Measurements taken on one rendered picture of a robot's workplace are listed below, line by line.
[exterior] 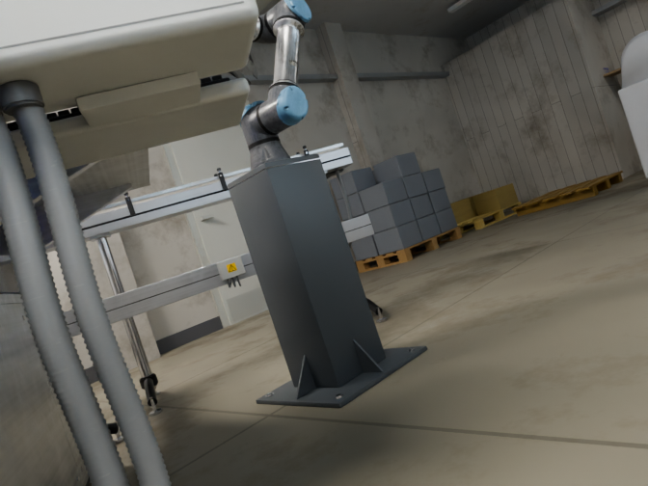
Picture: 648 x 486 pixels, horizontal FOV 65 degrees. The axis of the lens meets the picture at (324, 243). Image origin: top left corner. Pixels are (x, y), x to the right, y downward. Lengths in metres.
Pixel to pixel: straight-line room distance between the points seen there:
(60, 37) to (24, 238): 0.25
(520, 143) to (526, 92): 0.74
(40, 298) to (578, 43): 7.65
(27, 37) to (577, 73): 7.55
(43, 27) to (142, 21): 0.11
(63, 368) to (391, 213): 4.73
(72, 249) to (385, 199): 4.71
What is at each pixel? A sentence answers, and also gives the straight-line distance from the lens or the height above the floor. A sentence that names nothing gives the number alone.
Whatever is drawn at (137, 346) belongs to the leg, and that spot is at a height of 0.29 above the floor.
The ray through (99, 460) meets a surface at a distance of 0.74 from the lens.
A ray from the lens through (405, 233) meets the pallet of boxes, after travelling 5.35.
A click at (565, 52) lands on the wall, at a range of 8.02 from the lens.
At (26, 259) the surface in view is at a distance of 0.72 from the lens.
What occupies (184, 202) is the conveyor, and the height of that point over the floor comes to 0.88.
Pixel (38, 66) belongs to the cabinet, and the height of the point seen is 0.80.
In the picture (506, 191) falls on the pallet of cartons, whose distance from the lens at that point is 7.23.
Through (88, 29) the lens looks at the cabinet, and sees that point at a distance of 0.73.
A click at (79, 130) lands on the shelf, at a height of 0.78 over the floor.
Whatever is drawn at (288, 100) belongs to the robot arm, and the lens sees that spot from 1.72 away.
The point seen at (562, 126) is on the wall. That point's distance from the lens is 8.03.
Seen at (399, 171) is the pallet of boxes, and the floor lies 0.93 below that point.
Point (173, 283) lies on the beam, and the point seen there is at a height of 0.52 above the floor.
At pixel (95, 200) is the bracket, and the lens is 1.75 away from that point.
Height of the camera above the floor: 0.49
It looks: level
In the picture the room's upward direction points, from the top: 18 degrees counter-clockwise
